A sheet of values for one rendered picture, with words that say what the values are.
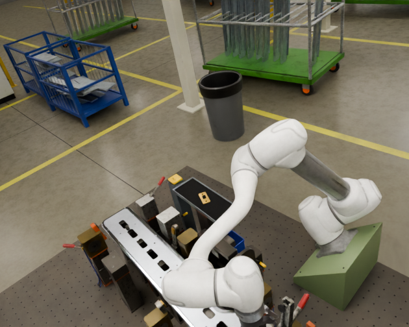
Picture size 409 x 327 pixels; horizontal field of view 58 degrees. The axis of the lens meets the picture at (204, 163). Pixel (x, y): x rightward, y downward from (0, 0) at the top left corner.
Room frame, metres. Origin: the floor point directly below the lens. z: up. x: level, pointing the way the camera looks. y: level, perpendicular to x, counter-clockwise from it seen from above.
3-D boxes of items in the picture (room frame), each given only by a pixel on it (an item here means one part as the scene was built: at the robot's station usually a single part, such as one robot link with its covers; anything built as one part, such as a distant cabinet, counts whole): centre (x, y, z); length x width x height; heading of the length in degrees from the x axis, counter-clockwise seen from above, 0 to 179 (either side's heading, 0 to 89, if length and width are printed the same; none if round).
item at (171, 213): (1.41, 0.23, 0.90); 0.13 x 0.08 x 0.41; 122
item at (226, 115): (3.92, -0.38, 0.36); 0.50 x 0.50 x 0.73
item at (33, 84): (6.82, 2.43, 0.47); 1.20 x 0.80 x 0.95; 35
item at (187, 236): (1.26, 0.14, 0.89); 0.12 x 0.08 x 0.38; 122
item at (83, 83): (5.66, 1.65, 0.47); 1.20 x 0.80 x 0.95; 38
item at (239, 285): (0.64, -0.02, 1.47); 0.13 x 0.11 x 0.16; 78
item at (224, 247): (1.06, -0.02, 0.94); 0.18 x 0.13 x 0.49; 32
